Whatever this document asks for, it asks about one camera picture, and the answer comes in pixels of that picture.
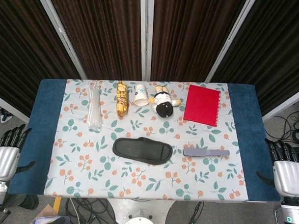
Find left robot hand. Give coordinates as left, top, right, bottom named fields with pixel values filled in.
left=0, top=122, right=38, bottom=182

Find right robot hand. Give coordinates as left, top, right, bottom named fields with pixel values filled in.
left=255, top=138, right=299, bottom=198

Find grey plastic brush head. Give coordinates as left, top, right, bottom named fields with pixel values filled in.
left=182, top=147, right=231, bottom=159

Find black slipper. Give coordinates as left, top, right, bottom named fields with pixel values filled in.
left=111, top=136, right=173, bottom=167

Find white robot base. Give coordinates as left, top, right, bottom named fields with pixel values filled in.
left=105, top=198, right=176, bottom=224

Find cardboard box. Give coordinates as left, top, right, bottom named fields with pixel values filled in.
left=25, top=202, right=72, bottom=224

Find bundle of clear straws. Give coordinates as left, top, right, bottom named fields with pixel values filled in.
left=86, top=82, right=104, bottom=130

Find red spiral notebook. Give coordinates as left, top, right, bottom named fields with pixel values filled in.
left=183, top=84, right=222, bottom=128

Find gold foil snack package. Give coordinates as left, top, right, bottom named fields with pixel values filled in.
left=115, top=82, right=130, bottom=118

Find floral patterned tablecloth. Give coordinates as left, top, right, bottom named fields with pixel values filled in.
left=43, top=77, right=254, bottom=204

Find blue table cover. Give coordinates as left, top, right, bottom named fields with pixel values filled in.
left=6, top=75, right=285, bottom=205

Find plush doll black hair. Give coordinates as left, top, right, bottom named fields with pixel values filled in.
left=148, top=84, right=182, bottom=119

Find white paper cup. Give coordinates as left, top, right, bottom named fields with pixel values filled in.
left=133, top=83, right=150, bottom=107

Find black floor cables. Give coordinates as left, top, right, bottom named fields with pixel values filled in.
left=263, top=95, right=299, bottom=150

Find white partition frame post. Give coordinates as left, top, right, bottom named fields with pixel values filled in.
left=137, top=0, right=155, bottom=82
left=31, top=0, right=90, bottom=80
left=204, top=0, right=258, bottom=84

